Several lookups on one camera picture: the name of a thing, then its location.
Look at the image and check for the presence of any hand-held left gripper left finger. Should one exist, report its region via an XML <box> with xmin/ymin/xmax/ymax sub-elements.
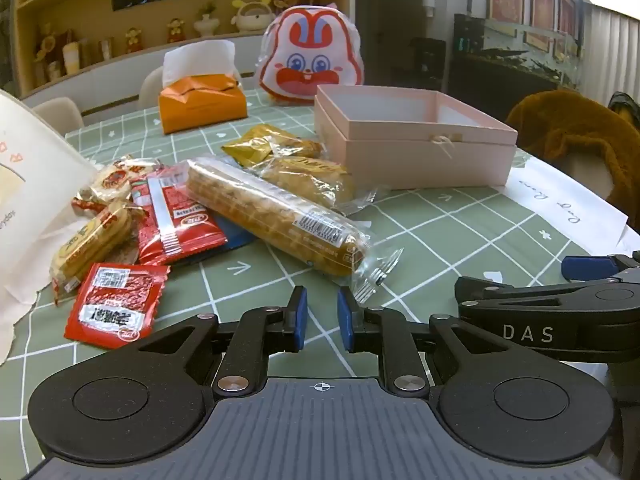
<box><xmin>132</xmin><ymin>286</ymin><xmax>308</xmax><ymax>401</ymax></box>

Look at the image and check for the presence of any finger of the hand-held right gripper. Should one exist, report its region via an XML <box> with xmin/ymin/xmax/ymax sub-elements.
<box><xmin>561</xmin><ymin>254</ymin><xmax>640</xmax><ymax>282</ymax></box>
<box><xmin>454</xmin><ymin>267</ymin><xmax>640</xmax><ymax>307</ymax></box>

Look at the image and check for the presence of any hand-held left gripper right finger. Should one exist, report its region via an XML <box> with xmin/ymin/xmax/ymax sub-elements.
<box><xmin>337</xmin><ymin>285</ymin><xmax>506</xmax><ymax>401</ymax></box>

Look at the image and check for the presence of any round rice cracker packet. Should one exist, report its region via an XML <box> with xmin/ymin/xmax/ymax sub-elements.
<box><xmin>71</xmin><ymin>156</ymin><xmax>166</xmax><ymax>216</ymax></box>

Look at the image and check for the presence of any white handwritten card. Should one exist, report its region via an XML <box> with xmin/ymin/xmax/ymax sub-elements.
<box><xmin>492</xmin><ymin>150</ymin><xmax>630</xmax><ymax>242</ymax></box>

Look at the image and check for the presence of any green checked tablecloth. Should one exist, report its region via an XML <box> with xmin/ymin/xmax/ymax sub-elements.
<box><xmin>0</xmin><ymin>76</ymin><xmax>640</xmax><ymax>480</ymax></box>

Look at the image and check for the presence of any blue snack packet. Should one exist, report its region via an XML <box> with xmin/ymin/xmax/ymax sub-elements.
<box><xmin>200</xmin><ymin>210</ymin><xmax>251</xmax><ymax>263</ymax></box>

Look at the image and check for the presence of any long clear cookie packet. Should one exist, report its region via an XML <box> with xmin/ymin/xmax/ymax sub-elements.
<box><xmin>185</xmin><ymin>156</ymin><xmax>403</xmax><ymax>306</ymax></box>

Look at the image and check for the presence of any clear bread packet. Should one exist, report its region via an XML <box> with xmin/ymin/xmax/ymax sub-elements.
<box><xmin>257</xmin><ymin>154</ymin><xmax>391</xmax><ymax>217</ymax></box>

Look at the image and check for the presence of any brown fuzzy coat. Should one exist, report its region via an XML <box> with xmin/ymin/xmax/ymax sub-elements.
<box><xmin>505</xmin><ymin>91</ymin><xmax>640</xmax><ymax>221</ymax></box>

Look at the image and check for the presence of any pink gift box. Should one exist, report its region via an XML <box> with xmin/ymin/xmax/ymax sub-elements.
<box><xmin>314</xmin><ymin>85</ymin><xmax>518</xmax><ymax>191</ymax></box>

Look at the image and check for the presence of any red white striped packet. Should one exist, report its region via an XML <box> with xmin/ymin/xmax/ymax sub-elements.
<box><xmin>131</xmin><ymin>164</ymin><xmax>228</xmax><ymax>266</ymax></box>

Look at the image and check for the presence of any gold snack packet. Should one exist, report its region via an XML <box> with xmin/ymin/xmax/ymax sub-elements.
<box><xmin>221</xmin><ymin>124</ymin><xmax>325</xmax><ymax>170</ymax></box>

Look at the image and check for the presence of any small red sauce packet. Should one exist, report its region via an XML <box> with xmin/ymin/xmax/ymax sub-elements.
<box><xmin>64</xmin><ymin>262</ymin><xmax>172</xmax><ymax>350</ymax></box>

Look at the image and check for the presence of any white curtain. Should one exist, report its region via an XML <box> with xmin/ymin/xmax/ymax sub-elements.
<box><xmin>582</xmin><ymin>2</ymin><xmax>640</xmax><ymax>106</ymax></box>

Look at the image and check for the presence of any long rice cracker packet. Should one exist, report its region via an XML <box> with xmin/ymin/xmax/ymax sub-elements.
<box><xmin>50</xmin><ymin>199</ymin><xmax>147</xmax><ymax>307</ymax></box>

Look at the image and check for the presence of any black chair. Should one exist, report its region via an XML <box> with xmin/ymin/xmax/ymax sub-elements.
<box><xmin>410</xmin><ymin>37</ymin><xmax>447</xmax><ymax>96</ymax></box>

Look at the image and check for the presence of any orange tissue box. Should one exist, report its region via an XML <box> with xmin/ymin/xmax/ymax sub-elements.
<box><xmin>158</xmin><ymin>74</ymin><xmax>248</xmax><ymax>135</ymax></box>

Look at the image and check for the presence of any white red rabbit bag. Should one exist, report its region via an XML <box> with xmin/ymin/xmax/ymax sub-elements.
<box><xmin>256</xmin><ymin>6</ymin><xmax>365</xmax><ymax>106</ymax></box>

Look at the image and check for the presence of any white chair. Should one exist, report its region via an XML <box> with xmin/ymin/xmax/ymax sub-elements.
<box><xmin>31</xmin><ymin>96</ymin><xmax>86</xmax><ymax>133</ymax></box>
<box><xmin>138</xmin><ymin>65</ymin><xmax>168</xmax><ymax>110</ymax></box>

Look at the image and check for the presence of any white tissue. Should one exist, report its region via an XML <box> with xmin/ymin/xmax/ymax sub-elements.
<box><xmin>162</xmin><ymin>40</ymin><xmax>237</xmax><ymax>86</ymax></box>

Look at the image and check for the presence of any white cartoon printed bag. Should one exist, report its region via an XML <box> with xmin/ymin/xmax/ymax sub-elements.
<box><xmin>0</xmin><ymin>89</ymin><xmax>103</xmax><ymax>366</ymax></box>

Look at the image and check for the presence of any white rabbit basket figurine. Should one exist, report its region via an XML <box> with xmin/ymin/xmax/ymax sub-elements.
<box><xmin>231</xmin><ymin>0</ymin><xmax>275</xmax><ymax>32</ymax></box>

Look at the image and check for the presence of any white vase with plant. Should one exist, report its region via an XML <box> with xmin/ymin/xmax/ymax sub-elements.
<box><xmin>194</xmin><ymin>1</ymin><xmax>219</xmax><ymax>38</ymax></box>

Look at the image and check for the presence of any yellow cup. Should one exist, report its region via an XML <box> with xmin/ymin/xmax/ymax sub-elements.
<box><xmin>61</xmin><ymin>42</ymin><xmax>82</xmax><ymax>75</ymax></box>

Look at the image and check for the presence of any yellow bear figurine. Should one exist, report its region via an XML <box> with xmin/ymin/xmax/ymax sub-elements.
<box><xmin>35</xmin><ymin>22</ymin><xmax>56</xmax><ymax>63</ymax></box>

